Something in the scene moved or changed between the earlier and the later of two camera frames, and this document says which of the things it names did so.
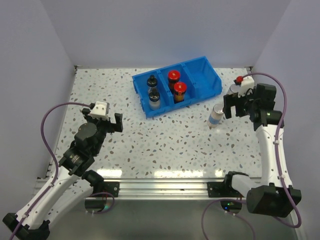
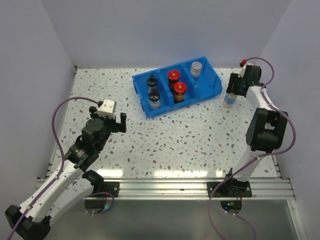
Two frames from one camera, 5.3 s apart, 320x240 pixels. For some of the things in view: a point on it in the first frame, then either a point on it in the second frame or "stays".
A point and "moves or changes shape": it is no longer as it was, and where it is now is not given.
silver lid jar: [215, 115] moves or changes shape
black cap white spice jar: [154, 97] stays
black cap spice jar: [152, 83] stays
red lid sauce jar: [179, 89] stays
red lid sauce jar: [173, 76] stays
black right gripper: [229, 101] to [234, 79]
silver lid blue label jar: [233, 88] moves or changes shape
